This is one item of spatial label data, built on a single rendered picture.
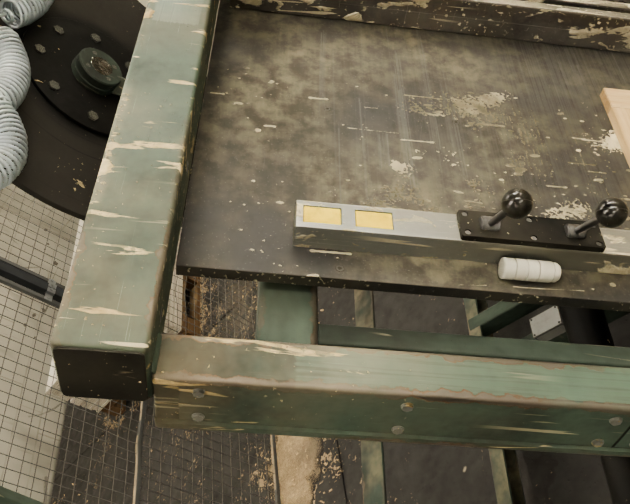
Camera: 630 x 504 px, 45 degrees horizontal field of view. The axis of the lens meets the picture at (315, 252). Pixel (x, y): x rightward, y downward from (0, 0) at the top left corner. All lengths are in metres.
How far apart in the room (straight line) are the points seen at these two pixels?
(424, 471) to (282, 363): 2.27
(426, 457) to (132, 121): 2.29
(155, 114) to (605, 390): 0.66
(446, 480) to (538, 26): 1.90
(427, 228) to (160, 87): 0.42
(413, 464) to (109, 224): 2.38
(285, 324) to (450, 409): 0.24
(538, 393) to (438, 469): 2.15
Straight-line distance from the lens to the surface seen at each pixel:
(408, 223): 1.02
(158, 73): 1.12
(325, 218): 1.00
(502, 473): 2.59
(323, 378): 0.83
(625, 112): 1.42
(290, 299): 1.00
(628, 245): 1.12
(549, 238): 1.06
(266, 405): 0.86
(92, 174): 1.62
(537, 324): 2.63
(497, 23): 1.51
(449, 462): 3.00
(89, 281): 0.84
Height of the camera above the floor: 2.14
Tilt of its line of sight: 29 degrees down
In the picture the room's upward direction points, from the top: 59 degrees counter-clockwise
